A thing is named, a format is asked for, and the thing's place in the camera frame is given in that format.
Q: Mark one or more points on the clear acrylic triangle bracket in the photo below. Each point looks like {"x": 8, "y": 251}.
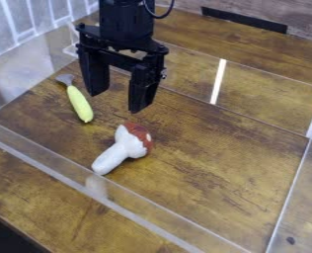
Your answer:
{"x": 70, "y": 50}

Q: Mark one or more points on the red and white toy mushroom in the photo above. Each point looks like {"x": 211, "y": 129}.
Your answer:
{"x": 133, "y": 144}

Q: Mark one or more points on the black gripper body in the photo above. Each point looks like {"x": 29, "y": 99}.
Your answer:
{"x": 121, "y": 41}

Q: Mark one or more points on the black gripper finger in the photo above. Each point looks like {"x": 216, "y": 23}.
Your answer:
{"x": 96, "y": 71}
{"x": 142, "y": 90}

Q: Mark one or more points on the clear acrylic enclosure wall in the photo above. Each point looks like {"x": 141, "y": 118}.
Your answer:
{"x": 224, "y": 186}

